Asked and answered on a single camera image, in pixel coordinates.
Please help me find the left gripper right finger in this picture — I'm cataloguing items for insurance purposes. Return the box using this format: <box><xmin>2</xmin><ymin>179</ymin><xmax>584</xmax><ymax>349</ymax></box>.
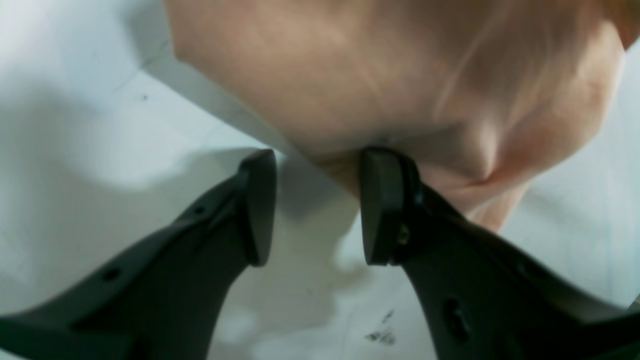
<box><xmin>359</xmin><ymin>147</ymin><xmax>640</xmax><ymax>360</ymax></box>

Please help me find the peach T-shirt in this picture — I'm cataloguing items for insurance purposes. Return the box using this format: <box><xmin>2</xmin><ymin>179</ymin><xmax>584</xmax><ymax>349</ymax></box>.
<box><xmin>164</xmin><ymin>0</ymin><xmax>639</xmax><ymax>231</ymax></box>

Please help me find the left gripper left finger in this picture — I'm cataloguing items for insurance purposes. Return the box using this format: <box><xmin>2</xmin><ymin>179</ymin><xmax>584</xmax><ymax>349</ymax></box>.
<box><xmin>1</xmin><ymin>149</ymin><xmax>277</xmax><ymax>360</ymax></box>

